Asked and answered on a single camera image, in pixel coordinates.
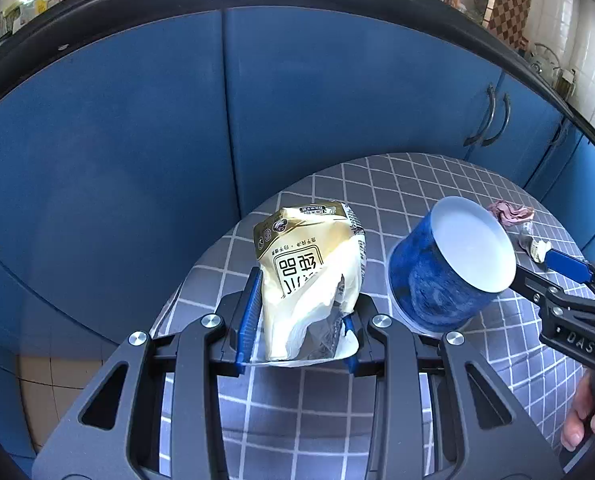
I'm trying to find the white printed crumpled wrapper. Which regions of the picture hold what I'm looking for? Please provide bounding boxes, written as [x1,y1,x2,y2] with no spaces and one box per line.
[518,233,552,264]

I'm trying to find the pink crumpled wrapper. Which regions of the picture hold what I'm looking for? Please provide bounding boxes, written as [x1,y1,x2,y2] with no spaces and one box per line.
[487,200,535,228]

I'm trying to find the blue kitchen cabinets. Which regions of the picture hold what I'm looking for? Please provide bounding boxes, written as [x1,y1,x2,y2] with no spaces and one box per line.
[0,4,595,461]

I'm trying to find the cream yellow snack bag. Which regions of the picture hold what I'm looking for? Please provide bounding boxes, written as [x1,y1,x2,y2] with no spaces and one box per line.
[253,202,366,367]

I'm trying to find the person right hand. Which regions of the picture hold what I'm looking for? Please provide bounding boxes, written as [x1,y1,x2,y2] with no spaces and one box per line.
[560,370,595,452]

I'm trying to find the checkered cutting board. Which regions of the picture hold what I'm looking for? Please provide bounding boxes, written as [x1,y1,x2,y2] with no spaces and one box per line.
[485,0,532,50]

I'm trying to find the blue paper tub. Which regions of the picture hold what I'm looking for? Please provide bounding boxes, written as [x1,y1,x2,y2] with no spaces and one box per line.
[389,196,517,333]

